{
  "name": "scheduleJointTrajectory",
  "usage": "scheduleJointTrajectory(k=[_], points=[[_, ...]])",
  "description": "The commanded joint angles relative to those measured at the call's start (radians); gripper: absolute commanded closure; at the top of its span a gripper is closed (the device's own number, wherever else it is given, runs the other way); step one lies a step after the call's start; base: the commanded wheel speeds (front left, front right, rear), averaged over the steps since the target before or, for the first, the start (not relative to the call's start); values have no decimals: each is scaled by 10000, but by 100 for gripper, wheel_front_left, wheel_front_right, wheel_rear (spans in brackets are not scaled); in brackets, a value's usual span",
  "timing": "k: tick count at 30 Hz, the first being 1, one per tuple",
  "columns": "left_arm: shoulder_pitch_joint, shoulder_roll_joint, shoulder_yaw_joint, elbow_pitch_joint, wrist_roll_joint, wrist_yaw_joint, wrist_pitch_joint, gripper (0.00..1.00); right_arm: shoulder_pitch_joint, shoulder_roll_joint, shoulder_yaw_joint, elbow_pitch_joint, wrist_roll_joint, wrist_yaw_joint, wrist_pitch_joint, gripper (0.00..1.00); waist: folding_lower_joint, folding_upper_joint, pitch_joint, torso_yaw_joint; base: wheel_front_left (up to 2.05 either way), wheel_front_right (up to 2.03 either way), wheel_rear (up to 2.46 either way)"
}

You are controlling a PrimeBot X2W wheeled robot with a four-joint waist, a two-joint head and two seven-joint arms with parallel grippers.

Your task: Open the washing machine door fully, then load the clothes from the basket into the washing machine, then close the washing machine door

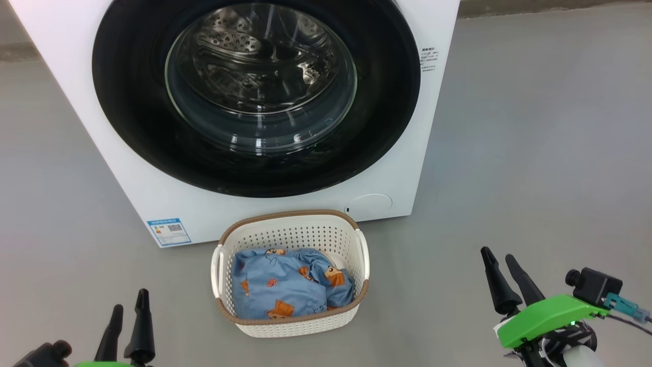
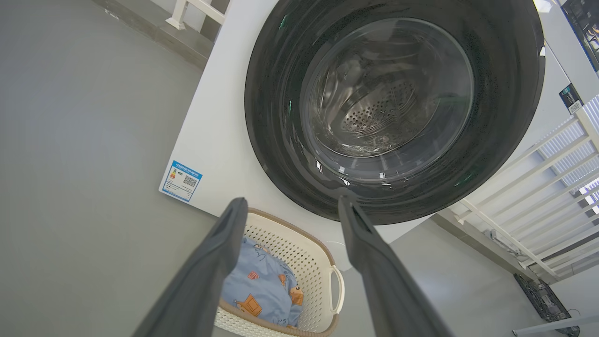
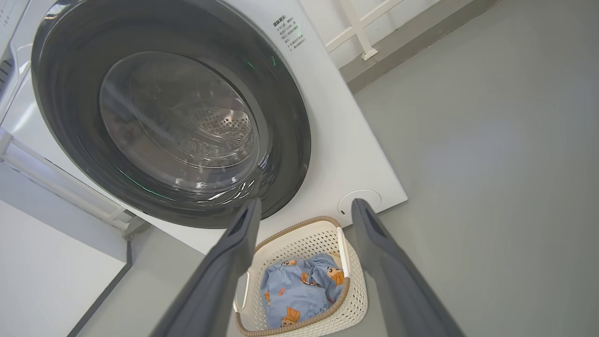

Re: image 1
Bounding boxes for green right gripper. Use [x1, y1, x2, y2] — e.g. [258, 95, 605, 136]
[480, 247, 610, 367]

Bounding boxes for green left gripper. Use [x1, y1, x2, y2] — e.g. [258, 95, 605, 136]
[74, 289, 155, 367]

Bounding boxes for black round glass washer door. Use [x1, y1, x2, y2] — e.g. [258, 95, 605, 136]
[92, 0, 421, 198]

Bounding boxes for white front-load washing machine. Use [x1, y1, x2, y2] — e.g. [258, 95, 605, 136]
[9, 0, 460, 249]

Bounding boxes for steel washing machine drum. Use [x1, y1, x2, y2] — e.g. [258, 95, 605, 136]
[167, 3, 357, 153]

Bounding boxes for blue energy label sticker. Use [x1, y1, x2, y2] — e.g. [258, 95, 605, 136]
[147, 218, 192, 248]

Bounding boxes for round white filter cover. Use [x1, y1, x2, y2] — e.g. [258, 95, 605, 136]
[346, 194, 393, 219]

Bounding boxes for white perforated laundry basket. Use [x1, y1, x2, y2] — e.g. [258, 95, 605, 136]
[211, 209, 370, 338]

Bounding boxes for right camera cable teal plug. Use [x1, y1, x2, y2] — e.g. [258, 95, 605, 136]
[605, 293, 652, 337]

